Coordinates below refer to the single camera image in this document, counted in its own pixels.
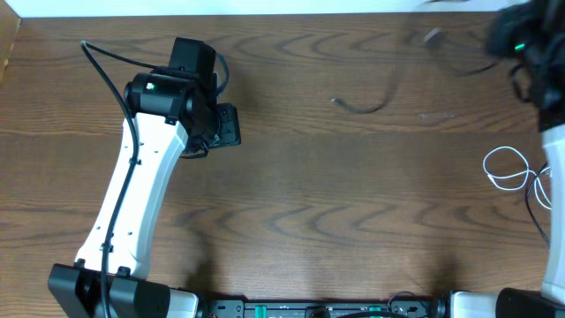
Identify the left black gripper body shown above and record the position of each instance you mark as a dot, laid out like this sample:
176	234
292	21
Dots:
229	123

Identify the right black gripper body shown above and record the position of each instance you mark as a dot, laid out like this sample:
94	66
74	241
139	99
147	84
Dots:
519	34

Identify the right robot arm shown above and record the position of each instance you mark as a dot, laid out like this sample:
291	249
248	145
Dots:
533	34

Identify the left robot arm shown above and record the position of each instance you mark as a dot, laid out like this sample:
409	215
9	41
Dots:
171	112

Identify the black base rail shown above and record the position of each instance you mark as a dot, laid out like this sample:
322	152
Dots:
401	304

